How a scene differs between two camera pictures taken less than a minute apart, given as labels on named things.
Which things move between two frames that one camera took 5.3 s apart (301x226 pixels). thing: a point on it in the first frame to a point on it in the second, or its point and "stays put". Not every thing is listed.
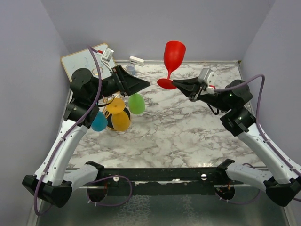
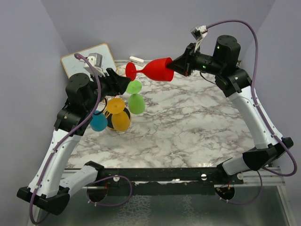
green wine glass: x=136 y=104 stays put
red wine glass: x=174 y=53 to x=155 y=69
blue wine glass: x=100 y=122 stays put
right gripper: x=196 y=87 to x=184 y=64
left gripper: x=128 y=83 to x=117 y=84
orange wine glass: x=120 y=120 stays put
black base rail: x=161 y=181 stays put
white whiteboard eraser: x=136 y=60 stays put
